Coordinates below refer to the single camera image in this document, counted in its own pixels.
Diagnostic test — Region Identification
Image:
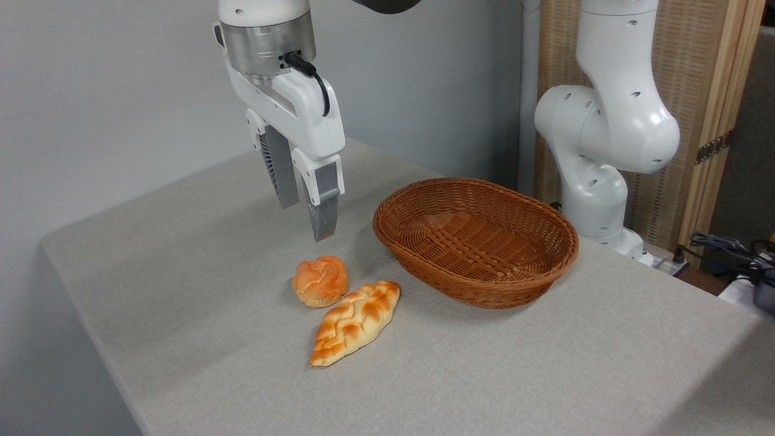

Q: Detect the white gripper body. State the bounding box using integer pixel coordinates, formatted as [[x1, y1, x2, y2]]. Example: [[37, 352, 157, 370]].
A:
[[225, 56, 346, 162]]

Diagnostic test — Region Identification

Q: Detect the long braided bread loaf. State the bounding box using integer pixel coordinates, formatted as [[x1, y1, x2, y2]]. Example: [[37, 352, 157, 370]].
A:
[[309, 280, 401, 368]]

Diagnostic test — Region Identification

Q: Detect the round orange bread roll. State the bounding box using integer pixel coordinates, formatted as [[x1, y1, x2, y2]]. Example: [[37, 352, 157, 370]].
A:
[[292, 256, 349, 308]]

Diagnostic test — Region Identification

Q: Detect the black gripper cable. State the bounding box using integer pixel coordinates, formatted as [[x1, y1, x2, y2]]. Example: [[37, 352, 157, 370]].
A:
[[283, 52, 332, 117]]

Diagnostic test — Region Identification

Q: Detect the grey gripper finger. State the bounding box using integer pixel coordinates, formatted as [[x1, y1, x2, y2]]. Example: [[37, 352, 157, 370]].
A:
[[292, 148, 346, 243], [245, 108, 302, 210]]

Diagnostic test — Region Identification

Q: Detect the grey fabric tablecloth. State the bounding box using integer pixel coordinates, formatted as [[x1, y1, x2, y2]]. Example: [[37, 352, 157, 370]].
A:
[[39, 136, 775, 436]]

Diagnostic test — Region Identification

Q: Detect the dark tangled cable bundle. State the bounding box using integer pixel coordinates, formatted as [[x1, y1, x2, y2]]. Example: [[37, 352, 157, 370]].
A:
[[688, 231, 775, 286]]

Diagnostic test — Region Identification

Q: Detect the wooden woven folding screen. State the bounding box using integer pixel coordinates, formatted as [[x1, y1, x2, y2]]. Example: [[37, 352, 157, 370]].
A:
[[534, 0, 767, 267]]

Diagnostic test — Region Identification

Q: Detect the metal screen hinge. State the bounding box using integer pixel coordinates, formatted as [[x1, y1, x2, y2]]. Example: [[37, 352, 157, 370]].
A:
[[695, 130, 735, 165]]

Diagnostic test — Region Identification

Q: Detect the brown oval wicker basket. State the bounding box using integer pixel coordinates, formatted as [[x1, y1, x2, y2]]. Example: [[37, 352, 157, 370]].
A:
[[372, 177, 580, 310]]

